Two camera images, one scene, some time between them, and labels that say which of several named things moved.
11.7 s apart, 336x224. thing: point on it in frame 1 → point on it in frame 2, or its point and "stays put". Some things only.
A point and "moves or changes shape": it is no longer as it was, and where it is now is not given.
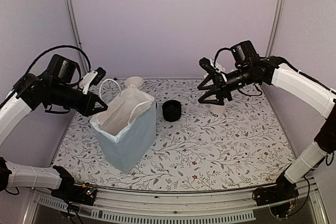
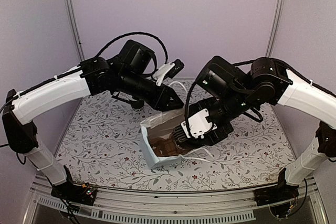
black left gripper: x=87 y=109 → x=161 y=102
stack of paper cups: x=136 y=81 moves or changes shape
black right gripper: x=221 y=91 → x=212 y=138
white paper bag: x=127 y=127 → x=159 y=119
